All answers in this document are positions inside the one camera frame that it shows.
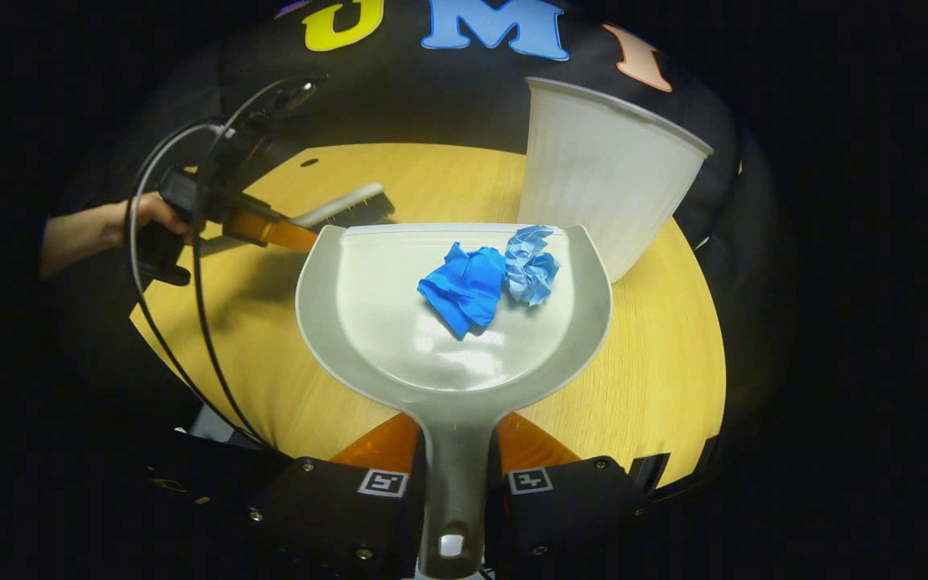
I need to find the grey dustpan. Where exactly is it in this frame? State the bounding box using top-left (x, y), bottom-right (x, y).
top-left (295, 223), bottom-right (614, 580)

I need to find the wooden desktop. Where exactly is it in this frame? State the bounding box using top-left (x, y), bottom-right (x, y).
top-left (130, 143), bottom-right (727, 488)

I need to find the small white broom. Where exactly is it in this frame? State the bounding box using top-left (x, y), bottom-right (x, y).
top-left (198, 183), bottom-right (396, 257)

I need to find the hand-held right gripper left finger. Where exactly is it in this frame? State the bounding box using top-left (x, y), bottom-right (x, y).
top-left (246, 412), bottom-right (426, 580)

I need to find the light blue paper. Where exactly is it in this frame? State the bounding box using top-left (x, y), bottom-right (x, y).
top-left (503, 226), bottom-right (561, 307)

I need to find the dark blue paper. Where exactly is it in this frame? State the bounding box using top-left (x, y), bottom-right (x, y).
top-left (417, 242), bottom-right (508, 340)

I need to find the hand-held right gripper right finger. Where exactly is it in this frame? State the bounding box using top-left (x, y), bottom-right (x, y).
top-left (487, 411), bottom-right (658, 580)

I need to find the black cable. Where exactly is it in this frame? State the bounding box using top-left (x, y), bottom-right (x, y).
top-left (127, 119), bottom-right (271, 449)
top-left (190, 77), bottom-right (288, 449)

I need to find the black backdrop cloth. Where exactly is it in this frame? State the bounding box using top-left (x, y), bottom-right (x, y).
top-left (53, 0), bottom-right (795, 500)

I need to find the white garbage bin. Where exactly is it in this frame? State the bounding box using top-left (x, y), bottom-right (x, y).
top-left (517, 77), bottom-right (714, 284)

